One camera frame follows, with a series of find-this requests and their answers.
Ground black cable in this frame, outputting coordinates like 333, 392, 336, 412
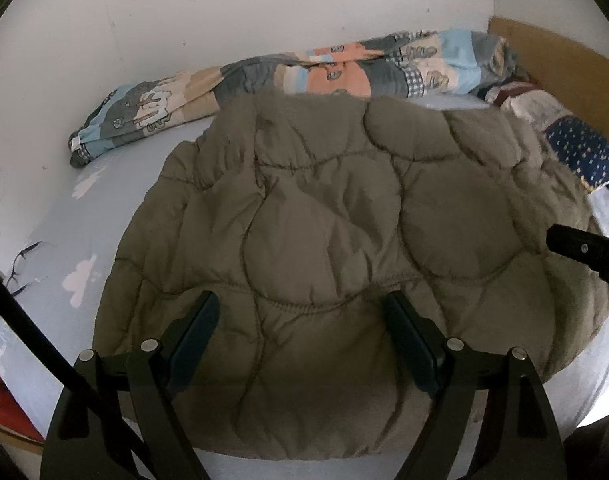
0, 255, 150, 480

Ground olive puffer jacket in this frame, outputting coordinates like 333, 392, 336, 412
92, 91, 609, 461

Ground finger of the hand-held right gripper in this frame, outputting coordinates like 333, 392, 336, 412
545, 224, 609, 290

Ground wooden headboard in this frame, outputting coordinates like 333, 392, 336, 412
487, 16, 609, 153

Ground navy star print pillow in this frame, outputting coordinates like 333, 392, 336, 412
543, 115, 609, 195

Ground red object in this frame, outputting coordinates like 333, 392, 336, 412
0, 347, 48, 443

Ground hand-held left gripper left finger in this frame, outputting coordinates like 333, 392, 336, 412
40, 290, 221, 480

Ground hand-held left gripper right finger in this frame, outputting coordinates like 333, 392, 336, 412
384, 291, 569, 480

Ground light blue fleece blanket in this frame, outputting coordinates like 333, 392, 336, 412
549, 187, 609, 428

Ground patchwork tree print quilt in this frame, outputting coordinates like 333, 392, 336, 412
67, 29, 522, 168

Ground black eyeglasses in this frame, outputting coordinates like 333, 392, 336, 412
5, 241, 52, 298

